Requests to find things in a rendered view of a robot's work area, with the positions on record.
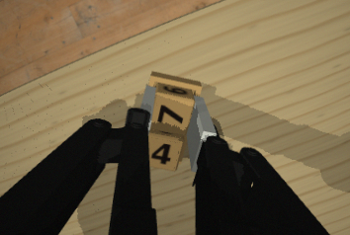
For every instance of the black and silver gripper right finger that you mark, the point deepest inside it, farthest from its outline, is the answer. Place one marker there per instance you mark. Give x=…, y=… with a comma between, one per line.
x=223, y=188

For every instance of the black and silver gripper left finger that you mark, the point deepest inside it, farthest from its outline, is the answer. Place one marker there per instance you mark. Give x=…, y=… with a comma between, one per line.
x=42, y=202

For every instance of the tan wooden cube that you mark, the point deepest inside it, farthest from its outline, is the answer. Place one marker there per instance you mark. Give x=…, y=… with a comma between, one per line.
x=165, y=150
x=173, y=108

